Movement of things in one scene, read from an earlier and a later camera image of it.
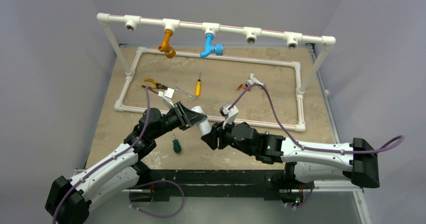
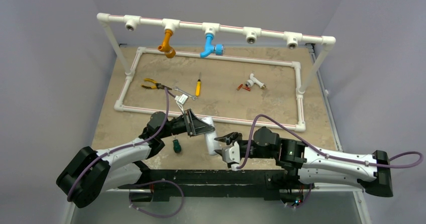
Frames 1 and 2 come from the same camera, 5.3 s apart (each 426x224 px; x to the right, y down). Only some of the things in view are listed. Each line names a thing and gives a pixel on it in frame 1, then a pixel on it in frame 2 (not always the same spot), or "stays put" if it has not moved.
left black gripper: x=186 y=117 -> x=198 y=127
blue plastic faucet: x=218 y=49 stays put
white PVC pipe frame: x=250 y=35 stays put
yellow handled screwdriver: x=198 y=87 stays put
